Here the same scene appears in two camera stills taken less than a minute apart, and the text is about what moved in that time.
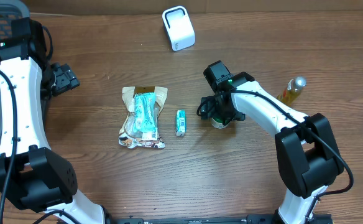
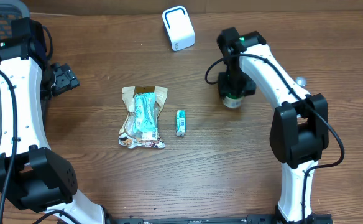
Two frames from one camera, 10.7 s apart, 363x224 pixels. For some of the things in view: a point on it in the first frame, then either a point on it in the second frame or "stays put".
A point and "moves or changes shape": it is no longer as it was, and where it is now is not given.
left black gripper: (66, 79) stays put
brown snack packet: (140, 127) stays put
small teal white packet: (181, 127) stays put
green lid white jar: (219, 126) moves or changes shape
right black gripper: (212, 111) to (227, 88)
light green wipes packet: (145, 119) stays put
